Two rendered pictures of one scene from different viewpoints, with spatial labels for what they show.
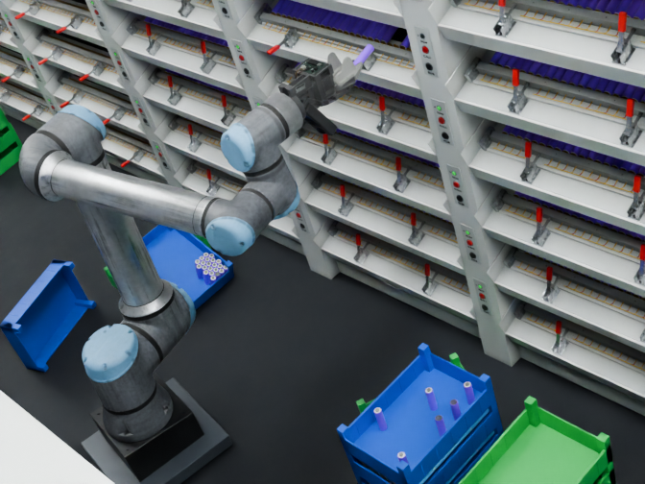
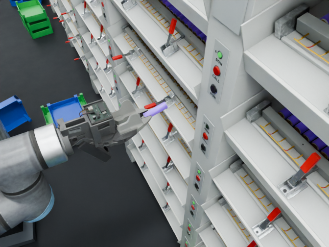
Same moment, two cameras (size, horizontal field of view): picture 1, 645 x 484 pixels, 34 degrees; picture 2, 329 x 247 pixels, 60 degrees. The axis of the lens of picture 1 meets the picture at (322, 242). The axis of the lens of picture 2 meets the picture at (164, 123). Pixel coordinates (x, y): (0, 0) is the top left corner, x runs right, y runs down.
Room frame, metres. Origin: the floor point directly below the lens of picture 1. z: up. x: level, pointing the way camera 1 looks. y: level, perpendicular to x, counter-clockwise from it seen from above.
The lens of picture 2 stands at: (1.56, -0.29, 1.51)
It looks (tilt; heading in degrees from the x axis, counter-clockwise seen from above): 49 degrees down; 6
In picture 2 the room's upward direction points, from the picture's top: straight up
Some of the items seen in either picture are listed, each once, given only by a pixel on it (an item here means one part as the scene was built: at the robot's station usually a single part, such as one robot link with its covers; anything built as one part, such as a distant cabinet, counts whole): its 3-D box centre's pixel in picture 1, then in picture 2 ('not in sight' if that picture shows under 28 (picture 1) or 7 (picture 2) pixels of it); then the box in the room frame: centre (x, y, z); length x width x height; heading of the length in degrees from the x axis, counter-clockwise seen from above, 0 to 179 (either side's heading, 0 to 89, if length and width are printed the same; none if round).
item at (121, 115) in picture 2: (335, 63); (128, 109); (2.03, -0.15, 1.01); 0.09 x 0.03 x 0.06; 128
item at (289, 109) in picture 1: (281, 114); (53, 143); (1.91, -0.01, 1.01); 0.10 x 0.05 x 0.09; 33
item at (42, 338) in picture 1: (49, 315); (3, 119); (2.69, 0.90, 0.10); 0.30 x 0.08 x 0.20; 142
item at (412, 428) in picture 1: (417, 414); not in sight; (1.57, -0.07, 0.36); 0.30 x 0.20 x 0.08; 123
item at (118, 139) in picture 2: (337, 88); (118, 134); (1.96, -0.14, 0.99); 0.09 x 0.05 x 0.02; 119
